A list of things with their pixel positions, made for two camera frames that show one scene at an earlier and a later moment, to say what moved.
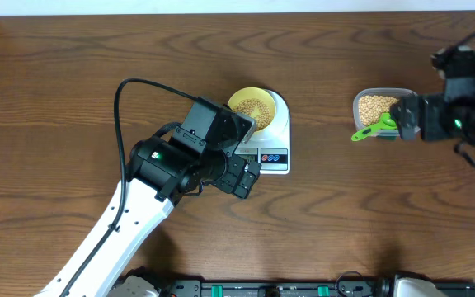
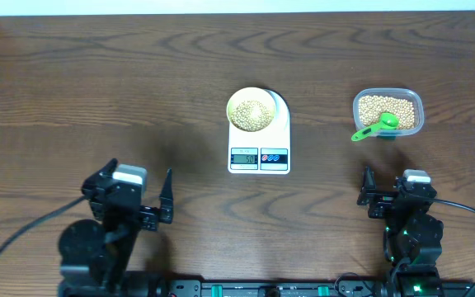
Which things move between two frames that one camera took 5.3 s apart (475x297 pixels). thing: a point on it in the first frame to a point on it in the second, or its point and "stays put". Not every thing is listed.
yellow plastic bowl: x=255 y=102 stays put
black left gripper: x=234 y=163 to x=147 y=214
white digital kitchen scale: x=270 y=146 stays put
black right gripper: x=429 y=105 to x=383 y=200
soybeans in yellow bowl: x=256 y=110 stays put
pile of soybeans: x=371 y=107 stays put
